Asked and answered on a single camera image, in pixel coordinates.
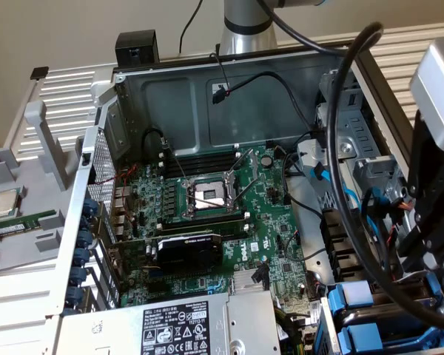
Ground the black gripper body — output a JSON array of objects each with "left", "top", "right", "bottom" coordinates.
[{"left": 408, "top": 112, "right": 444, "bottom": 208}]

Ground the multicolour SATA power wire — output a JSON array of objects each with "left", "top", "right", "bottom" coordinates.
[{"left": 390, "top": 197, "right": 417, "bottom": 223}]

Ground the blue plastic disk carrier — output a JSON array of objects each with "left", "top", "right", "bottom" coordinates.
[{"left": 336, "top": 320, "right": 444, "bottom": 351}]

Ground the silver metal drive cage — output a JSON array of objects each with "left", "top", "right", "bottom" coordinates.
[{"left": 295, "top": 68, "right": 411, "bottom": 223}]

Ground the black plastic fan shroud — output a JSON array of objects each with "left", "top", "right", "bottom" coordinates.
[{"left": 319, "top": 207, "right": 380, "bottom": 286}]

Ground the hard drive with blue caddy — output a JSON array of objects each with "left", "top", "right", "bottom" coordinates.
[{"left": 315, "top": 291, "right": 444, "bottom": 355}]

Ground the green motherboard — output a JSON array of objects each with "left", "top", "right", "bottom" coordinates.
[{"left": 110, "top": 144, "right": 321, "bottom": 328}]

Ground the metal socket cover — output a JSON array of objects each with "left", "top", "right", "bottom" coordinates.
[{"left": 224, "top": 148, "right": 259, "bottom": 186}]

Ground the thin metal locking lever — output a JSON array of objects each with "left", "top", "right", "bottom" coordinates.
[
  {"left": 164, "top": 144, "right": 189, "bottom": 184},
  {"left": 233, "top": 180, "right": 254, "bottom": 206}
]

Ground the silver chipset heatsink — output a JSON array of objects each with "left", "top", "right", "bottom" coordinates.
[{"left": 232, "top": 268, "right": 267, "bottom": 295}]

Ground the black RAM slot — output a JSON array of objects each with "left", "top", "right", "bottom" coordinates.
[
  {"left": 158, "top": 144, "right": 242, "bottom": 166},
  {"left": 157, "top": 153, "right": 242, "bottom": 177},
  {"left": 158, "top": 221, "right": 251, "bottom": 240},
  {"left": 155, "top": 210, "right": 251, "bottom": 229}
]

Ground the CPU socket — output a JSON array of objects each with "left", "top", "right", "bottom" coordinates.
[{"left": 183, "top": 172, "right": 242, "bottom": 220}]

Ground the black graphics card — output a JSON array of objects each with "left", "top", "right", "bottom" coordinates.
[{"left": 110, "top": 231, "right": 225, "bottom": 275}]

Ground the open grey PC case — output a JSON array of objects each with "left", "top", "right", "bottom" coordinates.
[{"left": 46, "top": 38, "right": 444, "bottom": 355}]

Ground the black expansion slot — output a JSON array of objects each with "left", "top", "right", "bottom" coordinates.
[{"left": 147, "top": 281, "right": 173, "bottom": 294}]

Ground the black plastic block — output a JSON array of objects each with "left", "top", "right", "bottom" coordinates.
[{"left": 114, "top": 30, "right": 161, "bottom": 70}]

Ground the silver power supply unit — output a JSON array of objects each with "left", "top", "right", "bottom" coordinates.
[{"left": 57, "top": 290, "right": 282, "bottom": 355}]

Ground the dark blue round knob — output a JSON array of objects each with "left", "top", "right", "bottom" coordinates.
[
  {"left": 81, "top": 196, "right": 99, "bottom": 214},
  {"left": 69, "top": 266, "right": 89, "bottom": 285},
  {"left": 72, "top": 247, "right": 92, "bottom": 266},
  {"left": 77, "top": 213, "right": 95, "bottom": 231},
  {"left": 75, "top": 229, "right": 94, "bottom": 249},
  {"left": 65, "top": 286, "right": 84, "bottom": 305}
]

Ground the grey parts rack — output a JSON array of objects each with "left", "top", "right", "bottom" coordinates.
[{"left": 0, "top": 101, "right": 83, "bottom": 277}]

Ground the green RAM stick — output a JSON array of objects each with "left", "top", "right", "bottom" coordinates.
[{"left": 0, "top": 209, "right": 58, "bottom": 237}]

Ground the silver CPU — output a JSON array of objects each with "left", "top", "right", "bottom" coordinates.
[{"left": 0, "top": 190, "right": 23, "bottom": 219}]

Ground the blue SATA wire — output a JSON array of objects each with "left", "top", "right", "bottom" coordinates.
[
  {"left": 310, "top": 161, "right": 362, "bottom": 203},
  {"left": 361, "top": 187, "right": 389, "bottom": 230}
]

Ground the thick black camera cable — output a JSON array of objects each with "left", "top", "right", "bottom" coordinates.
[{"left": 264, "top": 0, "right": 444, "bottom": 326}]

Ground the black cable strap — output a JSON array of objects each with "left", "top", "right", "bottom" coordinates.
[{"left": 309, "top": 124, "right": 329, "bottom": 149}]

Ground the black round wire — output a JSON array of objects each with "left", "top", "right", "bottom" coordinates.
[{"left": 283, "top": 153, "right": 325, "bottom": 219}]

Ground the black yellow wire bundle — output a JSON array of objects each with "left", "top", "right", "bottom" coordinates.
[{"left": 273, "top": 305, "right": 321, "bottom": 355}]

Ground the black flat plug wire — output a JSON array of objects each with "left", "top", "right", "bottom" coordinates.
[{"left": 252, "top": 263, "right": 271, "bottom": 291}]

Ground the thin black wire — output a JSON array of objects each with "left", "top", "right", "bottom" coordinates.
[{"left": 209, "top": 53, "right": 232, "bottom": 97}]

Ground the black wire with plug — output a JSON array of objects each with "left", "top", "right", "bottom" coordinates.
[{"left": 211, "top": 71, "right": 319, "bottom": 134}]

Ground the thin black hanging cable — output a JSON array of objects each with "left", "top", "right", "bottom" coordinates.
[{"left": 179, "top": 0, "right": 204, "bottom": 55}]

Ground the black looped wire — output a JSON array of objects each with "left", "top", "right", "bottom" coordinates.
[{"left": 142, "top": 126, "right": 171, "bottom": 163}]

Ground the thin red wire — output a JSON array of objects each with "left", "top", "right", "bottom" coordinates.
[{"left": 94, "top": 165, "right": 138, "bottom": 186}]

